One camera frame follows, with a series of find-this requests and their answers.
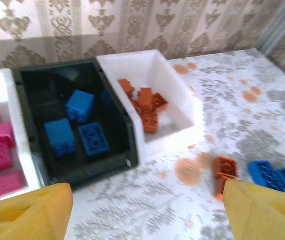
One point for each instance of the black plastic bin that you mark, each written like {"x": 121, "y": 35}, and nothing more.
{"x": 82, "y": 172}

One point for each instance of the right aluminium frame post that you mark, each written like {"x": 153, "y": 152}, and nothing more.
{"x": 280, "y": 25}

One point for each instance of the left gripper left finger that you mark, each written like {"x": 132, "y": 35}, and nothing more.
{"x": 25, "y": 217}

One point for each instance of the white bin with orange legos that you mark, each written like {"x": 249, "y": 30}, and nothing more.
{"x": 177, "y": 100}

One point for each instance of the floral patterned tablecloth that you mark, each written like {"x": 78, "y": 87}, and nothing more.
{"x": 257, "y": 120}

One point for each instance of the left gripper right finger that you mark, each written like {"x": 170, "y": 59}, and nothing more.
{"x": 265, "y": 217}

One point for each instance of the orange lego brick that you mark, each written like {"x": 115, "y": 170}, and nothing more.
{"x": 161, "y": 101}
{"x": 150, "y": 122}
{"x": 146, "y": 97}
{"x": 226, "y": 168}
{"x": 126, "y": 86}
{"x": 136, "y": 106}

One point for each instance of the white bin with pink legos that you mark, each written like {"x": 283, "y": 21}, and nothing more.
{"x": 17, "y": 112}

